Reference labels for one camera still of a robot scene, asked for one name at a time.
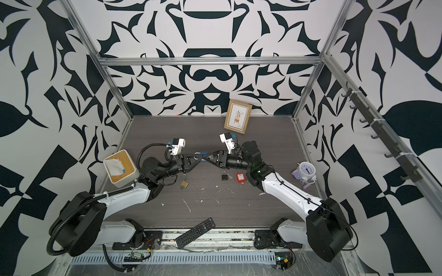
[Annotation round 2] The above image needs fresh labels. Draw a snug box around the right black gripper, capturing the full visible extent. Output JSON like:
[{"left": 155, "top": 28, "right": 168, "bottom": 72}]
[{"left": 205, "top": 151, "right": 255, "bottom": 173}]

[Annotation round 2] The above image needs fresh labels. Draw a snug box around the small black padlock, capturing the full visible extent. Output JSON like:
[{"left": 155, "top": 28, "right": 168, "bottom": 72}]
[{"left": 221, "top": 171, "right": 229, "bottom": 181}]

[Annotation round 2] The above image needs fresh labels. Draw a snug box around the brass padlock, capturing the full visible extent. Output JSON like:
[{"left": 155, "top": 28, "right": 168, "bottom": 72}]
[{"left": 180, "top": 180, "right": 189, "bottom": 191}]

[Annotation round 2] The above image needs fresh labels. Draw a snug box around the red padlock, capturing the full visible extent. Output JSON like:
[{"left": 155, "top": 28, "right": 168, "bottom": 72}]
[{"left": 237, "top": 172, "right": 246, "bottom": 183}]

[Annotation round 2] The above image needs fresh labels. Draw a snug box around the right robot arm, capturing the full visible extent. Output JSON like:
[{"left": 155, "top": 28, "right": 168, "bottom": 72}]
[{"left": 203, "top": 141, "right": 356, "bottom": 262}]

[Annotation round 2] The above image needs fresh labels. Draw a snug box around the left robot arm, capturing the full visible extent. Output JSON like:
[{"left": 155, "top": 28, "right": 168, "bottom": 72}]
[{"left": 46, "top": 146, "right": 204, "bottom": 256}]

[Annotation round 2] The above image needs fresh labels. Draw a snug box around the black remote control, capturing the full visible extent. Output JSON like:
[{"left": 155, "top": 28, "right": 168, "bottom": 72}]
[{"left": 175, "top": 217, "right": 215, "bottom": 250}]

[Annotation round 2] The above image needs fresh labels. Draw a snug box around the white tissue box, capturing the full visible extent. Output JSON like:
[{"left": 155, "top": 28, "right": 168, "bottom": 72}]
[{"left": 103, "top": 149, "right": 140, "bottom": 187}]

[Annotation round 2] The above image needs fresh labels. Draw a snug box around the left green circuit board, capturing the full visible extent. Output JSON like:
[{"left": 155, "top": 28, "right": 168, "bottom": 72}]
[{"left": 124, "top": 251, "right": 151, "bottom": 262}]

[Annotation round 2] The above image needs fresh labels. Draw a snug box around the green circuit board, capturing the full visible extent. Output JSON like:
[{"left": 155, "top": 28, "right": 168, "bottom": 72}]
[
  {"left": 124, "top": 251, "right": 151, "bottom": 262},
  {"left": 276, "top": 254, "right": 296, "bottom": 271}
]

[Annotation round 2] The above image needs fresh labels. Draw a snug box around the right green circuit board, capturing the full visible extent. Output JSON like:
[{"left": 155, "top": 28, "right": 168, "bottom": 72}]
[{"left": 276, "top": 254, "right": 296, "bottom": 271}]

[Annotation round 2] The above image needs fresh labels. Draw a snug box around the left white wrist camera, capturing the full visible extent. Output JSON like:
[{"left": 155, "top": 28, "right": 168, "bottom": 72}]
[{"left": 167, "top": 138, "right": 186, "bottom": 156}]

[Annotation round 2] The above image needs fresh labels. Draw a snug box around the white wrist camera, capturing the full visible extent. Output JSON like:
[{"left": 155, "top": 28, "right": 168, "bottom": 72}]
[
  {"left": 219, "top": 132, "right": 237, "bottom": 154},
  {"left": 167, "top": 138, "right": 186, "bottom": 156}
]

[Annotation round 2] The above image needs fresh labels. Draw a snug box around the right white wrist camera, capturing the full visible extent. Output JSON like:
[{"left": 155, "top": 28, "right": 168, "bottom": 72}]
[{"left": 219, "top": 132, "right": 237, "bottom": 154}]

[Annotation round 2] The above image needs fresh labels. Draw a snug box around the wooden picture frame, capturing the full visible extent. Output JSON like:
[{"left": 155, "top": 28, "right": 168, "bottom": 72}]
[{"left": 224, "top": 100, "right": 253, "bottom": 134}]

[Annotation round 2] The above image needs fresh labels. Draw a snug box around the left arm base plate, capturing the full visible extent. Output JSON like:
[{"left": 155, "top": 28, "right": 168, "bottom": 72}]
[{"left": 112, "top": 231, "right": 163, "bottom": 251}]

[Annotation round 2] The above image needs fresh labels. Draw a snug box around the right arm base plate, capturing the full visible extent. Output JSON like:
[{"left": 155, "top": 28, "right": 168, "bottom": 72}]
[{"left": 254, "top": 230, "right": 307, "bottom": 250}]

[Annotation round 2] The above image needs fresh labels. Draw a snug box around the white cable duct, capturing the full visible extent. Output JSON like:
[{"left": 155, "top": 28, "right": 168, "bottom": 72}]
[{"left": 70, "top": 251, "right": 276, "bottom": 265}]

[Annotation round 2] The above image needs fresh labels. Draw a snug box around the wall coat hook rail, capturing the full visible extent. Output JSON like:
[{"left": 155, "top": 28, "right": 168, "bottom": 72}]
[{"left": 343, "top": 88, "right": 423, "bottom": 183}]

